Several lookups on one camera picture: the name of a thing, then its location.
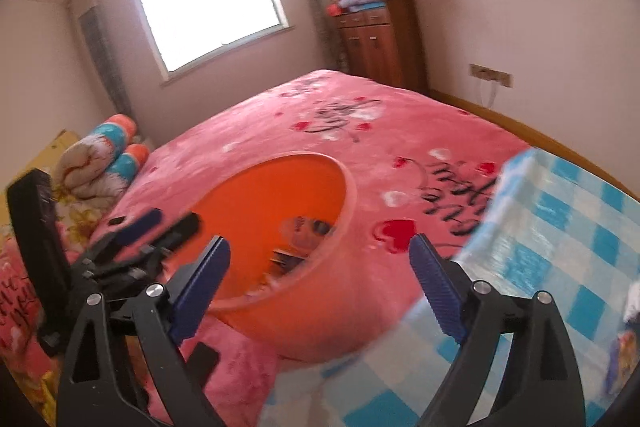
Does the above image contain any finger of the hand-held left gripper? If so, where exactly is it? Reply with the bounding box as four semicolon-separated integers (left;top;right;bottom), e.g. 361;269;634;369
80;208;163;268
125;212;202;265

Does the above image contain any blue white checkered cloth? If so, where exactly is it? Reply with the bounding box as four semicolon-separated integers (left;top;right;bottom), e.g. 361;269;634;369
260;147;640;427

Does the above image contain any floral folded quilt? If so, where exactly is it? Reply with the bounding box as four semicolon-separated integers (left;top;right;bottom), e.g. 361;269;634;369
54;113;151;208

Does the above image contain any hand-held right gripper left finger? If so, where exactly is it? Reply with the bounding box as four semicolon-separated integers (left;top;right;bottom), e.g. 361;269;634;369
55;234;232;427

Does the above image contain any white packet purple blue print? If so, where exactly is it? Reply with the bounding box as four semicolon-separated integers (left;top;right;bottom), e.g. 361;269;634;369
604;277;640;400

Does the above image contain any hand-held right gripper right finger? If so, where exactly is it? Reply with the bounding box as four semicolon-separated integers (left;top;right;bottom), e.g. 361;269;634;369
409;233;586;427

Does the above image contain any yellow floral bedsheet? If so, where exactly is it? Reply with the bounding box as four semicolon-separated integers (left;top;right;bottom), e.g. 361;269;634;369
0;129;83;258

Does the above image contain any brown wooden cabinet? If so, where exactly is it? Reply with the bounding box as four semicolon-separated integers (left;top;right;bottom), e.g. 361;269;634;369
332;0;430;95

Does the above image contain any orange plastic basin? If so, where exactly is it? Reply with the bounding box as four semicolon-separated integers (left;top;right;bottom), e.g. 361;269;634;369
197;151;418;364

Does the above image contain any wall socket strip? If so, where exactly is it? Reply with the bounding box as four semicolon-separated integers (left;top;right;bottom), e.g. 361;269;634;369
468;63;514;88

